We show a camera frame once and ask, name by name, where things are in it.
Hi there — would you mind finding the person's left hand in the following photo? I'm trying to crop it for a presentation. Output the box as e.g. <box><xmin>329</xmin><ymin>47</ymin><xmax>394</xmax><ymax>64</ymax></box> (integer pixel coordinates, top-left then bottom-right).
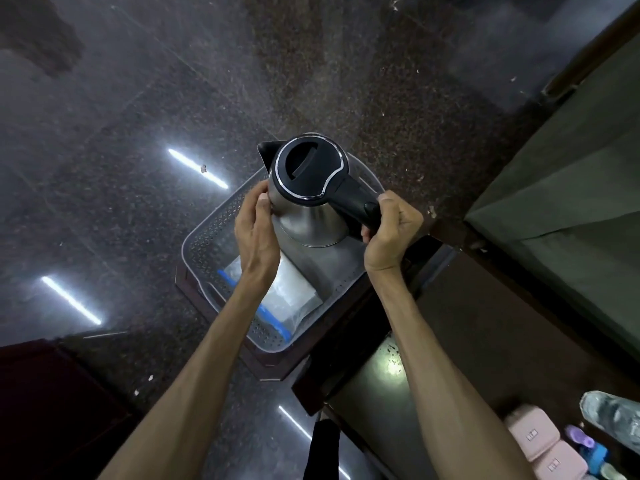
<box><xmin>233</xmin><ymin>179</ymin><xmax>282</xmax><ymax>291</ymax></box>

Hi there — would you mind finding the person's right hand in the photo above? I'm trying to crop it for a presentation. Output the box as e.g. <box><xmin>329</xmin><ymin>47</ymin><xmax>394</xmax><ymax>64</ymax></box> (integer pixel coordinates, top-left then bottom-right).
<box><xmin>361</xmin><ymin>189</ymin><xmax>425</xmax><ymax>274</ymax></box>

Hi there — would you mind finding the clear plastic basket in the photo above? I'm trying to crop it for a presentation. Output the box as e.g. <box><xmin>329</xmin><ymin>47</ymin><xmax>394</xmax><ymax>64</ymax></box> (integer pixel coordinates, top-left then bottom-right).
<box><xmin>181</xmin><ymin>149</ymin><xmax>386</xmax><ymax>355</ymax></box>

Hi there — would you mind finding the clear zip bag blue seal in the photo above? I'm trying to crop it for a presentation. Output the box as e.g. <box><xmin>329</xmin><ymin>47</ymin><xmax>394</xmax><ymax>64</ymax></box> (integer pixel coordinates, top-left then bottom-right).
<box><xmin>217</xmin><ymin>254</ymin><xmax>323</xmax><ymax>343</ymax></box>

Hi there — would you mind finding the steel kettle with black handle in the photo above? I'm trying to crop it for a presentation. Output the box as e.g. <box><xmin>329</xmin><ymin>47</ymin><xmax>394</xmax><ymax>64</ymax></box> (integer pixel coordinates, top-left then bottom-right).
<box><xmin>257</xmin><ymin>133</ymin><xmax>383</xmax><ymax>248</ymax></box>

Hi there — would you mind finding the small purple capped bottle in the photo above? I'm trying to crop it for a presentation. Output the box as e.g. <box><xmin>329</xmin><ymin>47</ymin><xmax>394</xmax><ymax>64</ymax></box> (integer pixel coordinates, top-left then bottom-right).
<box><xmin>565</xmin><ymin>424</ymin><xmax>596</xmax><ymax>449</ymax></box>

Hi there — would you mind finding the clear plastic water bottle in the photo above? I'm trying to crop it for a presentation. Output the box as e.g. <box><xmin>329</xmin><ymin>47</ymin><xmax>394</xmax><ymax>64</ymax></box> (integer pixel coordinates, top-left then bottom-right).
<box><xmin>579</xmin><ymin>390</ymin><xmax>640</xmax><ymax>455</ymax></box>

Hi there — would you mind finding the small blue bottle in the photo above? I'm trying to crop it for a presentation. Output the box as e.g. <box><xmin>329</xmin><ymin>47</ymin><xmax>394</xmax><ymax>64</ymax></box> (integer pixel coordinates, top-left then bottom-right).
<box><xmin>579</xmin><ymin>442</ymin><xmax>609</xmax><ymax>475</ymax></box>

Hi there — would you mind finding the person's left forearm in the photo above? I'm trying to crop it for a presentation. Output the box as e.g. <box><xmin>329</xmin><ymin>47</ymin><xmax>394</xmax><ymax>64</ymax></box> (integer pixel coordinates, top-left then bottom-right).
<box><xmin>99</xmin><ymin>282</ymin><xmax>273</xmax><ymax>480</ymax></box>

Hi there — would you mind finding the person's right forearm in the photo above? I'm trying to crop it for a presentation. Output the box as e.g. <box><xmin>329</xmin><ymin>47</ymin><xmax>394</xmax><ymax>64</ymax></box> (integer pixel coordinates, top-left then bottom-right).
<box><xmin>367</xmin><ymin>267</ymin><xmax>536</xmax><ymax>480</ymax></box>

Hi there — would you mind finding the person's left leg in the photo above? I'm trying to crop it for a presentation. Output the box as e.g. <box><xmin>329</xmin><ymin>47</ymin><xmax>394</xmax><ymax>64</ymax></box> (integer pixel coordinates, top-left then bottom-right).
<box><xmin>302</xmin><ymin>418</ymin><xmax>342</xmax><ymax>480</ymax></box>

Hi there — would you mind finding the brown plastic stool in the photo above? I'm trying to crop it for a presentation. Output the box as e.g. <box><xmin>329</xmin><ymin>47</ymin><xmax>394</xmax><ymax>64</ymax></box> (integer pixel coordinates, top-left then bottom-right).
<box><xmin>175</xmin><ymin>264</ymin><xmax>381</xmax><ymax>383</ymax></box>

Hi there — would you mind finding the dark wooden table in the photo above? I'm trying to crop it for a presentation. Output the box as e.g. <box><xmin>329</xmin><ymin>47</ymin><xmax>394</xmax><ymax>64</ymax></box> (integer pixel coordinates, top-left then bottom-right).
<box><xmin>291</xmin><ymin>234</ymin><xmax>640</xmax><ymax>480</ymax></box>

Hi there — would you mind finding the green fabric armchair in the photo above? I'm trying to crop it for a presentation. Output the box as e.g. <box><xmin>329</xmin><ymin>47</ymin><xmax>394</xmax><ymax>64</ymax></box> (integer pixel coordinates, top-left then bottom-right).
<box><xmin>465</xmin><ymin>34</ymin><xmax>640</xmax><ymax>361</ymax></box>

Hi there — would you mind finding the dark maroon furniture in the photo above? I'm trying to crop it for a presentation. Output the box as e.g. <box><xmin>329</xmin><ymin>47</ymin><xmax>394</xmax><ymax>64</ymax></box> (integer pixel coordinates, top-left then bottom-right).
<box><xmin>0</xmin><ymin>339</ymin><xmax>141</xmax><ymax>480</ymax></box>

